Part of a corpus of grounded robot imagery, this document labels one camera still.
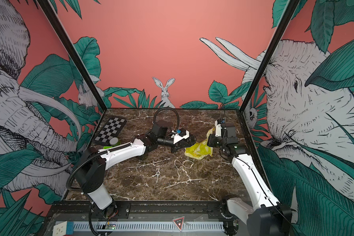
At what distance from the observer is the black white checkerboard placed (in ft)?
3.28

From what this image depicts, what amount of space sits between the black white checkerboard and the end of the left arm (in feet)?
1.50

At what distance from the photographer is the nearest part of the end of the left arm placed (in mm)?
657
